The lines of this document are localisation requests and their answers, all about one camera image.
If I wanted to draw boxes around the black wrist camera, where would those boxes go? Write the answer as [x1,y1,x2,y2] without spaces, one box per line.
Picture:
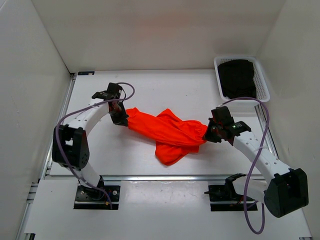
[91,82,123,101]
[210,105,252,136]

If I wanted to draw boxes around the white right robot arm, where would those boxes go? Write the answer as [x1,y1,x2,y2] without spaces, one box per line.
[203,118,309,218]

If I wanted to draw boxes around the orange shorts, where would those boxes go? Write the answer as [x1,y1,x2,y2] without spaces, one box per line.
[127,107,207,166]

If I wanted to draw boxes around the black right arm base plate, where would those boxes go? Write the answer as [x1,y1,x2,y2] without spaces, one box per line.
[204,173,246,212]

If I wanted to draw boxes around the white perforated plastic basket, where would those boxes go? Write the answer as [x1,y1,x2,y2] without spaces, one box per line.
[214,55,270,110]

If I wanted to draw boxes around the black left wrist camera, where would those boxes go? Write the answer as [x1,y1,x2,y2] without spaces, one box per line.
[91,82,123,101]

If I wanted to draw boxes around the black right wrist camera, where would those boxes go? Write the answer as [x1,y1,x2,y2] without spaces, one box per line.
[210,105,252,136]

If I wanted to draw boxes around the black folded shorts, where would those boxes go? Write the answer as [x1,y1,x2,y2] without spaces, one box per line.
[217,59,257,99]

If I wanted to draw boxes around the dark corner label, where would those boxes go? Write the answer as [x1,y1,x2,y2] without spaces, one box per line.
[77,71,95,76]

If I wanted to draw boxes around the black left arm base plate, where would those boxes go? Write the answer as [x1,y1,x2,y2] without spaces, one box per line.
[73,185,121,210]

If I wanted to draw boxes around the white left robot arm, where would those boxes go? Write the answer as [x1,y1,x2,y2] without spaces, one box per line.
[52,98,128,200]

